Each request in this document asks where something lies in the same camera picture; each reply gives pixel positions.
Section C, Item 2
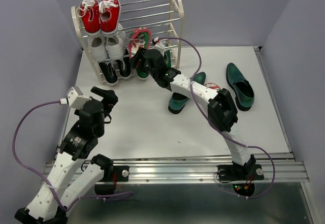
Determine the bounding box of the green sneaker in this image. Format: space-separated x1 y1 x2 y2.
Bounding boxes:
135 59 149 81
161 41 172 68

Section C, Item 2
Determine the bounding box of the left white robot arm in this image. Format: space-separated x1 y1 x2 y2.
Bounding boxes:
12 87 118 223

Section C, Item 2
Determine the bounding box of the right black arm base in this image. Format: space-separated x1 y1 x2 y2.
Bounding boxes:
216 164 265 197

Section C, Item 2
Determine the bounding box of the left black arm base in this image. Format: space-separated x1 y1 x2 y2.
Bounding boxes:
91 154 129 196

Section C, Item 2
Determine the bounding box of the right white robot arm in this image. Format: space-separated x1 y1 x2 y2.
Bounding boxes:
129 48 256 180

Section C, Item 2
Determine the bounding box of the cream metal shoe rack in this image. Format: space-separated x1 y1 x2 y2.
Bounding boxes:
71 0 184 85

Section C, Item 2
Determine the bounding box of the right black sneaker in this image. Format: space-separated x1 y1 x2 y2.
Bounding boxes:
117 50 132 80

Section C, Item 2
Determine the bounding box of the black sneaker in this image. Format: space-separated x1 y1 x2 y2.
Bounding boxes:
99 62 118 86
117 50 132 80

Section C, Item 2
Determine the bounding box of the left black sneaker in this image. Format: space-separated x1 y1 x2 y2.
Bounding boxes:
99 62 118 86

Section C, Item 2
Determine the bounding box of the right white sneaker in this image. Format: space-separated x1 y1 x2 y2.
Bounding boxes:
105 31 125 60

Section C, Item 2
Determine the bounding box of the white sneaker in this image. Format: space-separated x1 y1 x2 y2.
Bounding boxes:
90 37 107 61
105 31 125 60

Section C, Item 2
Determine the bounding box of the left white sneaker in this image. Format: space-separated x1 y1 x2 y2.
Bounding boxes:
90 37 107 61

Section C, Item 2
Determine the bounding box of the left dark green loafer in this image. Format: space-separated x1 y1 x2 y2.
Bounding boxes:
168 72 206 114

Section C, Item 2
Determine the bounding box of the dark green loafer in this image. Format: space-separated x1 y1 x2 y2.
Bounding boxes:
168 72 206 114
226 62 255 111

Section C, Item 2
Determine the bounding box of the right red sneaker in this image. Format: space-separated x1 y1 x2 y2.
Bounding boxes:
99 0 121 36

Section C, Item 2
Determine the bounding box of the red sneaker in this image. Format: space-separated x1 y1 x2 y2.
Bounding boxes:
99 0 121 36
76 0 101 36

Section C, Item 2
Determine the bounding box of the left red sneaker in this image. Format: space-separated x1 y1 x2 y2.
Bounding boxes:
76 0 101 36

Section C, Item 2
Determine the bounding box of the right dark green loafer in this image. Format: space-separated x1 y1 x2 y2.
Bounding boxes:
226 62 255 111

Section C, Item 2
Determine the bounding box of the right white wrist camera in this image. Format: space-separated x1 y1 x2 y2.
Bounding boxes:
152 37 168 55

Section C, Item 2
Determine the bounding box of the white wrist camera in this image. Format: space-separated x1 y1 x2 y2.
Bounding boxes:
67 86 91 110
152 37 168 55

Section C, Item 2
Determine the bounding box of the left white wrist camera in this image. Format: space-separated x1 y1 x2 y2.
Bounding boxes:
67 86 91 110

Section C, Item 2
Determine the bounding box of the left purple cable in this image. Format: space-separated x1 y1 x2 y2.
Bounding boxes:
12 99 134 212

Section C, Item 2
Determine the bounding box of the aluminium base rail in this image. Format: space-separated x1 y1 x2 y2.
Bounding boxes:
43 155 310 184

